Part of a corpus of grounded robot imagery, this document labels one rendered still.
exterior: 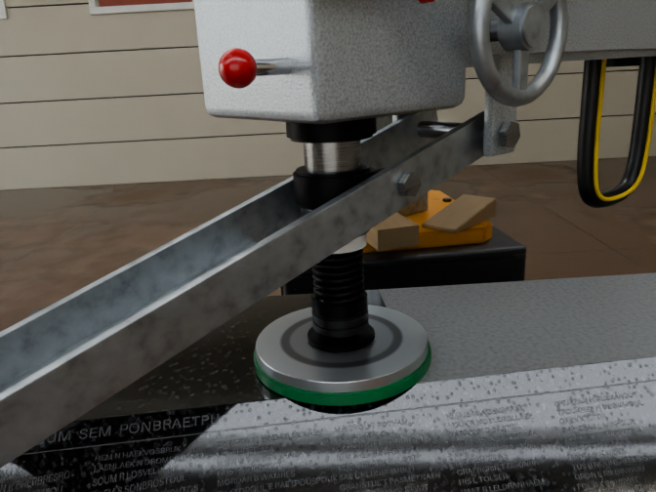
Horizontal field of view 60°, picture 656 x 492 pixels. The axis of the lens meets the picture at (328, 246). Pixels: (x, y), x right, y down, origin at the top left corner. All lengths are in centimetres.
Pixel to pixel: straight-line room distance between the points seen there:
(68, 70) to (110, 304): 668
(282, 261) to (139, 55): 647
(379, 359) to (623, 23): 57
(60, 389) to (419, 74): 42
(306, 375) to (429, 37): 37
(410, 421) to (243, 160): 624
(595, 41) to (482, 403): 49
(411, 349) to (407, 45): 34
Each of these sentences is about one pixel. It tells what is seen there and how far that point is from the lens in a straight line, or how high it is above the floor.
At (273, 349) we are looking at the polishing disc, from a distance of 69.
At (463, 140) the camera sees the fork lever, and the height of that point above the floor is 109.
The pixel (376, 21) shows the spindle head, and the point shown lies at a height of 121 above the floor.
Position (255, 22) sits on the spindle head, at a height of 122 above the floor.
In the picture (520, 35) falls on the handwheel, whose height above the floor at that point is 120.
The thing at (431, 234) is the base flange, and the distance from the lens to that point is 141.
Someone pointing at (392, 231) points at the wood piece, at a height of 82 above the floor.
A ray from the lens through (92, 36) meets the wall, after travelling 714.
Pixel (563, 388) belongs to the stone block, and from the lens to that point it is 72.
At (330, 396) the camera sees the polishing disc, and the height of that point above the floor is 84.
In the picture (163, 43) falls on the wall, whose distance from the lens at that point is 689.
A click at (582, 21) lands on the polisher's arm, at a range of 83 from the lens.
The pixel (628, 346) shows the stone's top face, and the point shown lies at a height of 83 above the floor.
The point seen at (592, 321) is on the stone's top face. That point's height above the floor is 83.
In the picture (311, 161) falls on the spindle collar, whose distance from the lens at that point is 62.
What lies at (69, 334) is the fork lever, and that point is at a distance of 60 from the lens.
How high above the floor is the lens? 117
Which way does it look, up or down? 17 degrees down
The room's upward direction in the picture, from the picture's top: 3 degrees counter-clockwise
